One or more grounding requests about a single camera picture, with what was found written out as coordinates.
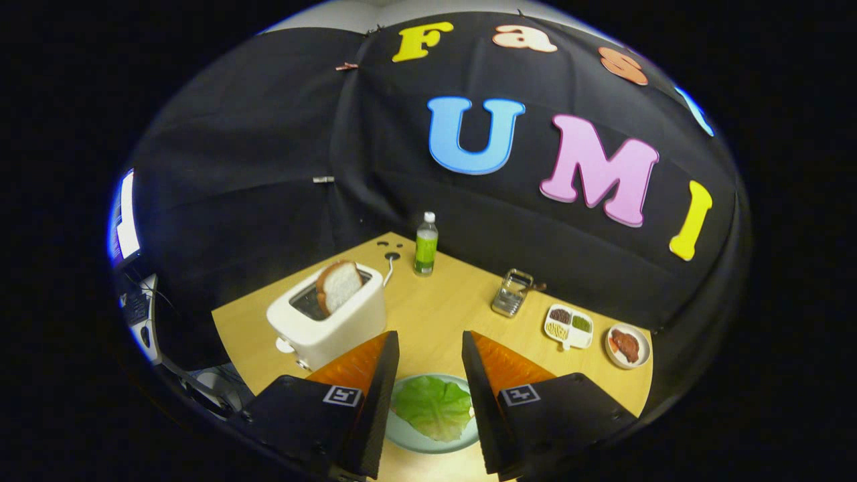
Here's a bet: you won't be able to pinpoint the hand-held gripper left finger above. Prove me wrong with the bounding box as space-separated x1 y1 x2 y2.
231 330 401 482

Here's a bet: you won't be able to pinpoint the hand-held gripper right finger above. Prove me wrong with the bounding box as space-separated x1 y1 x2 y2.
461 329 640 481

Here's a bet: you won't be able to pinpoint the white bread slice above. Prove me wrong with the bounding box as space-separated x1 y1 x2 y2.
315 260 364 317

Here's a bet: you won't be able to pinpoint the pale green round plate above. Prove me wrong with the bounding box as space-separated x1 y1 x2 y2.
385 373 480 455

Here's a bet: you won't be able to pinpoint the green lettuce leaf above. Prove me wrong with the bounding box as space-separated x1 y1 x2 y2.
391 376 473 443

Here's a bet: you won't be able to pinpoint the white toaster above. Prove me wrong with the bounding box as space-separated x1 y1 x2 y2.
266 262 388 372

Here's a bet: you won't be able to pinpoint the white divided dish with beans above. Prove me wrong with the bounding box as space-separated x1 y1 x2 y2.
543 303 595 351

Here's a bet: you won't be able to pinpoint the red meat slices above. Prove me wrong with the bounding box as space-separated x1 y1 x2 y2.
609 329 641 364

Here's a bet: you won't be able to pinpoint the green drink bottle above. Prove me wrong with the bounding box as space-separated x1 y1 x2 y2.
414 212 439 277

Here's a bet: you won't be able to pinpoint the small white round plate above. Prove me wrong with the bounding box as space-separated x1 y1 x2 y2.
605 323 651 370

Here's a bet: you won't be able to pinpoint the black keyboard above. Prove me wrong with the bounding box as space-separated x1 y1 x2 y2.
121 291 151 325

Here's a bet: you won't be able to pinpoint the black backdrop cloth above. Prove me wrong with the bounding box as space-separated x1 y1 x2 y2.
131 10 754 416

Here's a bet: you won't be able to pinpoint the computer monitor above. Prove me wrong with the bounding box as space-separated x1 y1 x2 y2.
107 169 143 265

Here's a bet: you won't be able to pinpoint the metal wire utensil holder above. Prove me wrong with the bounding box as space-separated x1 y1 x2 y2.
491 268 534 318

